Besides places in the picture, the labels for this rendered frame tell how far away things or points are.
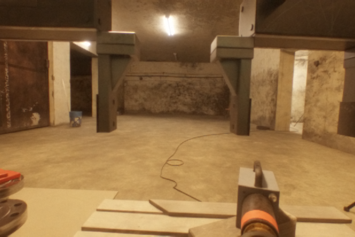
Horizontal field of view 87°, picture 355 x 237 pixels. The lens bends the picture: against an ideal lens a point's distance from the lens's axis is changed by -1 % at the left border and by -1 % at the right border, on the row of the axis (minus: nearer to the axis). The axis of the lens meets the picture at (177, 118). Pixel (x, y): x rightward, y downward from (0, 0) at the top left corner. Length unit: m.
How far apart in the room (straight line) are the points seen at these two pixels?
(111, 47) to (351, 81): 0.27
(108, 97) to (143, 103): 10.86
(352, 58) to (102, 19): 0.28
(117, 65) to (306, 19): 0.19
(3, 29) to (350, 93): 0.38
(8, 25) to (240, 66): 0.23
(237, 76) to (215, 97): 10.72
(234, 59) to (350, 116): 0.15
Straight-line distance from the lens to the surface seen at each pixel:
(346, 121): 0.29
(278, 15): 0.23
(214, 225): 0.82
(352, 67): 0.30
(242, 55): 0.21
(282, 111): 5.82
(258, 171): 0.77
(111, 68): 0.22
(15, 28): 0.26
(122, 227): 0.97
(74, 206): 1.47
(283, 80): 5.85
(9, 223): 0.95
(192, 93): 10.81
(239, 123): 0.21
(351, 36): 0.26
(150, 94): 10.98
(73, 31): 0.23
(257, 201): 0.71
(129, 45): 0.21
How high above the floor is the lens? 0.69
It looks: 5 degrees down
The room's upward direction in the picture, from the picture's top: 1 degrees clockwise
